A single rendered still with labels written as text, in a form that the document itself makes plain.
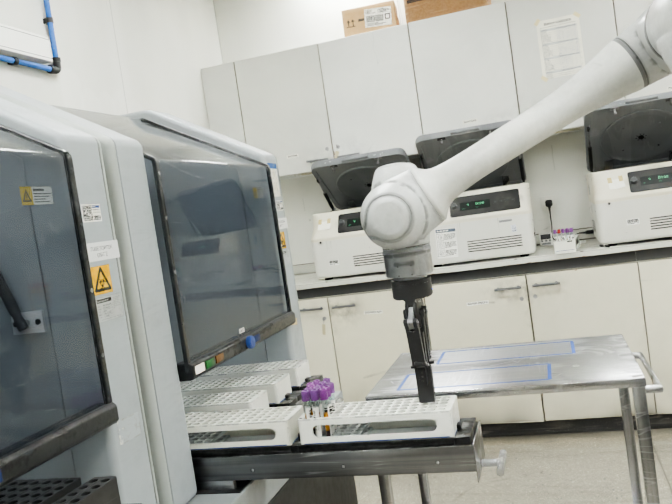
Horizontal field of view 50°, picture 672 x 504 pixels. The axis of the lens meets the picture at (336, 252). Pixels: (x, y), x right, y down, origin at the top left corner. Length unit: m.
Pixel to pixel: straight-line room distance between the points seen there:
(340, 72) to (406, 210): 3.03
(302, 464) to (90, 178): 0.65
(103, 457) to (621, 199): 2.84
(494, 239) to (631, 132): 0.90
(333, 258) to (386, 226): 2.69
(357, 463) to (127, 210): 0.63
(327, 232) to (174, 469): 2.53
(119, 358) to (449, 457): 0.60
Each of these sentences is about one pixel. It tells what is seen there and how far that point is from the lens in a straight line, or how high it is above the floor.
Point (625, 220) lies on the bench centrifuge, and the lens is 3.64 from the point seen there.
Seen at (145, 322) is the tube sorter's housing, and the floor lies 1.10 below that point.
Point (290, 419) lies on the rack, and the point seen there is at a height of 0.86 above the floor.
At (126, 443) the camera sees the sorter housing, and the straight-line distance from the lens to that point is 1.30.
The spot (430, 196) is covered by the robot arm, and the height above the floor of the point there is 1.25.
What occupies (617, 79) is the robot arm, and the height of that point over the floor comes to 1.40.
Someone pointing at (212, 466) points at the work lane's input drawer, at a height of 0.79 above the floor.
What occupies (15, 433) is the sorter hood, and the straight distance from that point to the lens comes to 1.08.
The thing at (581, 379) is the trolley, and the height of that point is 0.82.
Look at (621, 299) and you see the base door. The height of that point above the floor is 0.65.
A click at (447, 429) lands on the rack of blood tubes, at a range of 1.35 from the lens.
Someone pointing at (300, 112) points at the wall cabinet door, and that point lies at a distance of 4.14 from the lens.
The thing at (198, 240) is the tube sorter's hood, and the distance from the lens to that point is 1.55.
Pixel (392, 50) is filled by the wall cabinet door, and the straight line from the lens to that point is 4.04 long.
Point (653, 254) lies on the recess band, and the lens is 3.70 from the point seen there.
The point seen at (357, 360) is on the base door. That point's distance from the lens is 3.84.
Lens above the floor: 1.24
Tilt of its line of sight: 3 degrees down
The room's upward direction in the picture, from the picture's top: 8 degrees counter-clockwise
